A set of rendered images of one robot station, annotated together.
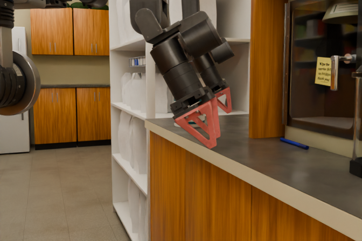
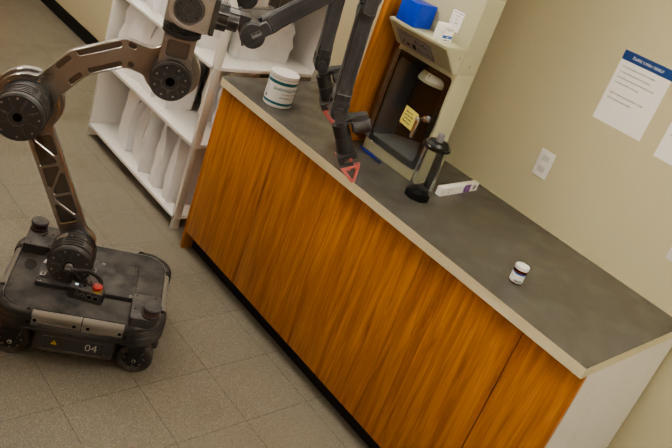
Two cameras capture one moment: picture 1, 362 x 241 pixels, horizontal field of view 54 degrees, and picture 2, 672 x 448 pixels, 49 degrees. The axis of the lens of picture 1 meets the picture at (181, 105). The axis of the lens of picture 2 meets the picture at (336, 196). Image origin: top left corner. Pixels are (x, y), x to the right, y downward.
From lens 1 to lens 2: 1.98 m
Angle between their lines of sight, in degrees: 32
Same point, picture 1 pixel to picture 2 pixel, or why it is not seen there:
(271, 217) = (355, 209)
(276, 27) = (383, 59)
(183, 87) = (346, 150)
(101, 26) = not seen: outside the picture
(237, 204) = (329, 195)
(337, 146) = (399, 167)
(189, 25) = (358, 120)
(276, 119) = not seen: hidden behind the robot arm
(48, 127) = not seen: outside the picture
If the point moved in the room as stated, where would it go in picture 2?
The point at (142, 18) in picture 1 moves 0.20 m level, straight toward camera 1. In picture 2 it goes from (338, 113) to (364, 141)
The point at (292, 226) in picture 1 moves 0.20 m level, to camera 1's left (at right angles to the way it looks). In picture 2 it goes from (367, 218) to (319, 211)
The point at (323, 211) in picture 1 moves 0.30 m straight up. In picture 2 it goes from (390, 217) to (420, 143)
